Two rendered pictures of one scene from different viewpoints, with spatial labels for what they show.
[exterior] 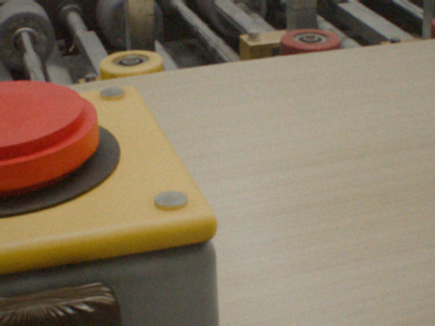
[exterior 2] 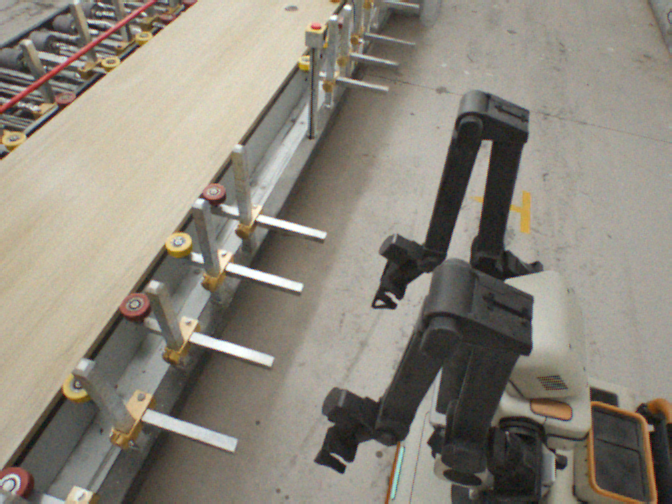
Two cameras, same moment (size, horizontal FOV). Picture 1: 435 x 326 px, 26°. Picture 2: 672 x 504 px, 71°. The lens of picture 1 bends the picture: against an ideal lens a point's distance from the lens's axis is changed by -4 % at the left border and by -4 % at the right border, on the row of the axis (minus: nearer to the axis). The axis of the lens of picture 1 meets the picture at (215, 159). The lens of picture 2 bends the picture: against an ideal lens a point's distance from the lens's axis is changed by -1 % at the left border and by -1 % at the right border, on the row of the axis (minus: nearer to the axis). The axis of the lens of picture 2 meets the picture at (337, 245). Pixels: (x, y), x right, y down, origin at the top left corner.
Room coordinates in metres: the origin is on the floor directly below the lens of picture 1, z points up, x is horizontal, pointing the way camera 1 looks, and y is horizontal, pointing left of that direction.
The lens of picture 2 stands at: (-0.83, 1.62, 2.07)
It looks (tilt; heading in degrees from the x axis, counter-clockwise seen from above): 49 degrees down; 297
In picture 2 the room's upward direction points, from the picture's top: 6 degrees clockwise
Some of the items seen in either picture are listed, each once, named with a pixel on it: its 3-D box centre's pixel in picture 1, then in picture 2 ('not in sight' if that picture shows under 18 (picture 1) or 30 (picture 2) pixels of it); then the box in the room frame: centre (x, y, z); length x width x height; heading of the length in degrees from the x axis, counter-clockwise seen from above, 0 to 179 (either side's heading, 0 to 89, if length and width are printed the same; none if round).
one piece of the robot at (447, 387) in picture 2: not in sight; (465, 390); (-0.90, 1.00, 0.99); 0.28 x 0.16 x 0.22; 105
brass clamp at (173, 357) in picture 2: not in sight; (181, 341); (-0.15, 1.22, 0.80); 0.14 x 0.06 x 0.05; 105
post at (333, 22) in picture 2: not in sight; (330, 66); (0.24, -0.21, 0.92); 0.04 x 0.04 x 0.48; 15
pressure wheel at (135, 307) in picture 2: not in sight; (139, 314); (-0.01, 1.24, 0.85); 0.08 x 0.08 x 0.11
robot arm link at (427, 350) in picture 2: not in sight; (415, 371); (-0.80, 1.25, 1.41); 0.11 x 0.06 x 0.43; 105
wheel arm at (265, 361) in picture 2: not in sight; (203, 342); (-0.20, 1.18, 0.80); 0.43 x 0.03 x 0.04; 15
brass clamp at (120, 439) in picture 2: not in sight; (132, 419); (-0.21, 1.46, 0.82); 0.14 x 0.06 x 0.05; 105
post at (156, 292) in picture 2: not in sight; (172, 335); (-0.15, 1.24, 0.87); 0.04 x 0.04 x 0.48; 15
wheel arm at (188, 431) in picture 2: not in sight; (158, 421); (-0.27, 1.42, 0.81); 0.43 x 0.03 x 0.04; 15
